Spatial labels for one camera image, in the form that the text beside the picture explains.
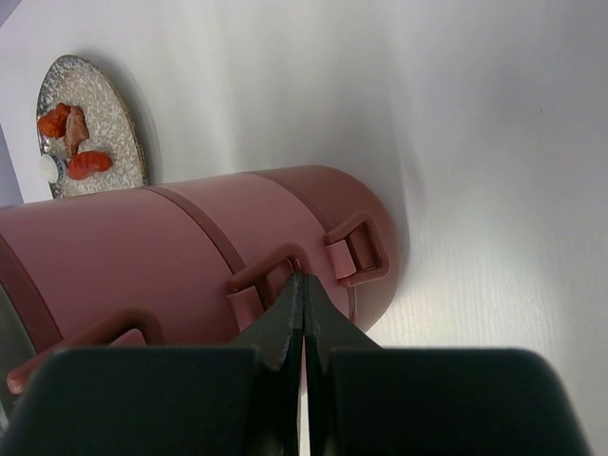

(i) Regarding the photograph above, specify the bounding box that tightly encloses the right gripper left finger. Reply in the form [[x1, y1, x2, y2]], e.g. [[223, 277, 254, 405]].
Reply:
[[1, 274, 304, 455]]

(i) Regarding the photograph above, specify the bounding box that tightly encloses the pink lunch container with handle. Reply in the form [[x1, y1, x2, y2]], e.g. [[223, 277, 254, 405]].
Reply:
[[1, 189, 238, 393]]

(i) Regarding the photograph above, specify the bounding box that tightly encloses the orange fried chicken piece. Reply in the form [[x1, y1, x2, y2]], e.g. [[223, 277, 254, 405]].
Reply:
[[37, 103, 71, 139]]

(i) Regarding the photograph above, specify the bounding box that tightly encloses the brown meat slice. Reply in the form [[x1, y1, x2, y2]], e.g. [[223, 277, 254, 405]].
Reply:
[[64, 105, 89, 159]]

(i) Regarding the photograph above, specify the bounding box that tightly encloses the speckled ceramic plate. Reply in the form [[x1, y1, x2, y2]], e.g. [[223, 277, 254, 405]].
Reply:
[[36, 55, 148, 199]]

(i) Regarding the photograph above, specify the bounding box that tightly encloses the red sausage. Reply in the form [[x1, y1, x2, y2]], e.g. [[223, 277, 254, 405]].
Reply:
[[67, 151, 113, 181]]

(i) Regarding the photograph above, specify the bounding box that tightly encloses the dark red lunch container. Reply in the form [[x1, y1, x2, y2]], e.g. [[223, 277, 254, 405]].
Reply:
[[256, 165, 403, 331]]

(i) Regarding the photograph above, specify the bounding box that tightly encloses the small white rice bowl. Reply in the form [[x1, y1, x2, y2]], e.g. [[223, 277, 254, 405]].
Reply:
[[40, 154, 67, 184]]

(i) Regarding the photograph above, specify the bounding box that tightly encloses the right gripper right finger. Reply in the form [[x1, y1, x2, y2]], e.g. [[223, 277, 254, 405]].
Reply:
[[302, 275, 591, 455]]

